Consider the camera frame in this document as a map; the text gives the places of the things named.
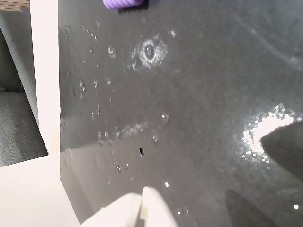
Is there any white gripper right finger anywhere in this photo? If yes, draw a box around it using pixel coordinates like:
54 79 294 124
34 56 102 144
140 186 179 227

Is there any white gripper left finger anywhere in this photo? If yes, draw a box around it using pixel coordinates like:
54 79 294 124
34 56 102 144
80 192 143 227

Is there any purple ribbed pen grip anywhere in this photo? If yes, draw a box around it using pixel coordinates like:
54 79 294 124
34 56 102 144
102 0 143 10

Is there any black table mat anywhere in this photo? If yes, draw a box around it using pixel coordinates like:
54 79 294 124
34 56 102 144
58 0 303 227

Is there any wooden furniture piece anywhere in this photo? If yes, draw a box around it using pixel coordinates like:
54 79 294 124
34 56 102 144
0 0 31 12

